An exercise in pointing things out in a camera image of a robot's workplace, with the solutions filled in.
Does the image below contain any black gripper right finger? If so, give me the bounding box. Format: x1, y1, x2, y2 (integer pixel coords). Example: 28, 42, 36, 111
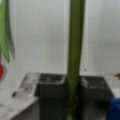
79, 76, 113, 120

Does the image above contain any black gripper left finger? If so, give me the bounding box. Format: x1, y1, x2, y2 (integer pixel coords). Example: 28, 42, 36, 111
38, 73, 66, 120

